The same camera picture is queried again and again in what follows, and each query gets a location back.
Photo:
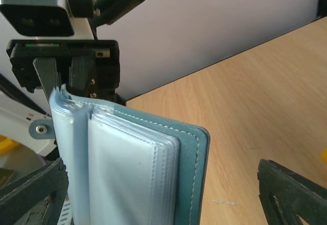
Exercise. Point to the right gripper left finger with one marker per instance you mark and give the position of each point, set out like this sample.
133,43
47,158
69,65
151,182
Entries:
47,185

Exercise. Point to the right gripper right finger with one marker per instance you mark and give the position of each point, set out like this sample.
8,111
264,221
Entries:
289,198

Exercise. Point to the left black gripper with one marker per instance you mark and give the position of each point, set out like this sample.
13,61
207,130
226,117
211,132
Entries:
87,68

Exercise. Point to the teal leather card holder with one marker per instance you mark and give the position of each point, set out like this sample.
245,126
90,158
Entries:
126,166

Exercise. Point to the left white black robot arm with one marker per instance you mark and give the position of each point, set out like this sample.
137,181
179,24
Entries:
22,119

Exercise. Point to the far right orange bin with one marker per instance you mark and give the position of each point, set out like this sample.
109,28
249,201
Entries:
7,144

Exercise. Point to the orange bin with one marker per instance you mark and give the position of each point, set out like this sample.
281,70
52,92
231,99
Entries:
324,155
7,144

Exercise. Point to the light blue cable duct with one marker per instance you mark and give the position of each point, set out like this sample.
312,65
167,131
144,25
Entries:
66,216

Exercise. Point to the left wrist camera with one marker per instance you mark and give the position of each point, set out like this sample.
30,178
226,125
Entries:
60,19

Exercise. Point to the right black frame post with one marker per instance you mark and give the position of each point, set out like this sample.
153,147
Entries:
321,9

